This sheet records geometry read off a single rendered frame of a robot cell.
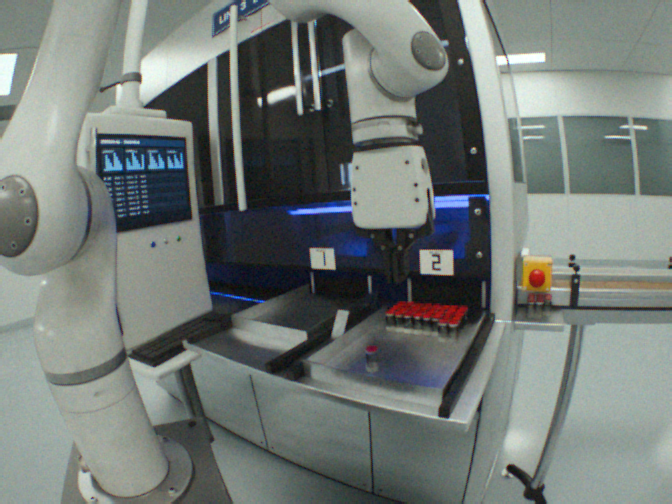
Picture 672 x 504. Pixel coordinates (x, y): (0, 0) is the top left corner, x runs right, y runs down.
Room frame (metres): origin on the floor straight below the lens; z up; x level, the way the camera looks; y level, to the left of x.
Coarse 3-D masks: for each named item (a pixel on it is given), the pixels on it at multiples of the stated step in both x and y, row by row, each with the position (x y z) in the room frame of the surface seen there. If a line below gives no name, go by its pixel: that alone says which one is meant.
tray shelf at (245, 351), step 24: (480, 312) 0.79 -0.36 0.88; (216, 336) 0.79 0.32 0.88; (240, 336) 0.79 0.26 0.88; (264, 336) 0.78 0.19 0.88; (216, 360) 0.68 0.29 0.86; (240, 360) 0.65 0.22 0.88; (264, 360) 0.65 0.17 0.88; (480, 360) 0.55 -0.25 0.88; (288, 384) 0.56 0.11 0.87; (312, 384) 0.54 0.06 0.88; (480, 384) 0.46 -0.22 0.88; (360, 408) 0.47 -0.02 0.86; (384, 408) 0.45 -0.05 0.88; (408, 408) 0.43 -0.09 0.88; (432, 408) 0.42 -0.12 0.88; (456, 408) 0.41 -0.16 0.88
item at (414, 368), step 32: (384, 320) 0.81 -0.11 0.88; (480, 320) 0.66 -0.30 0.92; (320, 352) 0.61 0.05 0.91; (352, 352) 0.65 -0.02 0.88; (384, 352) 0.64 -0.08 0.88; (416, 352) 0.62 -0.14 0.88; (448, 352) 0.60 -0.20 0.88; (352, 384) 0.51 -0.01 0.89; (384, 384) 0.47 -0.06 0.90; (416, 384) 0.45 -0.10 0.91; (448, 384) 0.45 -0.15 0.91
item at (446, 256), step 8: (424, 256) 0.82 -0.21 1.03; (440, 256) 0.80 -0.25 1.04; (448, 256) 0.78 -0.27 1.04; (424, 264) 0.82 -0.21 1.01; (440, 264) 0.80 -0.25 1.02; (448, 264) 0.78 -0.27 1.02; (424, 272) 0.82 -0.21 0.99; (432, 272) 0.81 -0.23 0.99; (440, 272) 0.80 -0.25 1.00; (448, 272) 0.78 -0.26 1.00
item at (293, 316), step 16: (304, 288) 1.11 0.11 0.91; (272, 304) 0.98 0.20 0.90; (288, 304) 1.02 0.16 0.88; (304, 304) 1.01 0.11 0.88; (320, 304) 1.00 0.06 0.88; (336, 304) 0.98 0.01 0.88; (352, 304) 0.87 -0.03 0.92; (240, 320) 0.83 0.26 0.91; (256, 320) 0.80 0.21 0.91; (272, 320) 0.89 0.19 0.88; (288, 320) 0.88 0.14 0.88; (304, 320) 0.87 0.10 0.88; (320, 320) 0.86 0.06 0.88; (272, 336) 0.77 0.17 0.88; (288, 336) 0.74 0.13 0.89; (304, 336) 0.71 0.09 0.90
